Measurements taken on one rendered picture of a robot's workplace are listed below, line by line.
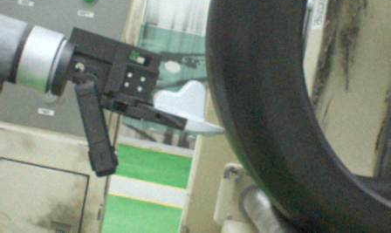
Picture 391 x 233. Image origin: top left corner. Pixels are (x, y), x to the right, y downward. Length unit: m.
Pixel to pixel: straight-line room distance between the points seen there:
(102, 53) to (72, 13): 0.61
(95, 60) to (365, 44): 0.49
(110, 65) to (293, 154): 0.24
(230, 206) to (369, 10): 0.38
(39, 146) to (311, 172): 0.75
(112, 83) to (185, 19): 9.00
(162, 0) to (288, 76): 9.11
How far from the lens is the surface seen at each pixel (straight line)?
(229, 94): 0.89
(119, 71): 0.92
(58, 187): 1.51
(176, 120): 0.93
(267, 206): 1.08
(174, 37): 9.84
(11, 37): 0.94
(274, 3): 0.86
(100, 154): 0.94
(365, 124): 1.27
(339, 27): 1.25
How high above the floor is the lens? 1.09
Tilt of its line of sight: 3 degrees down
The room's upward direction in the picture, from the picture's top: 11 degrees clockwise
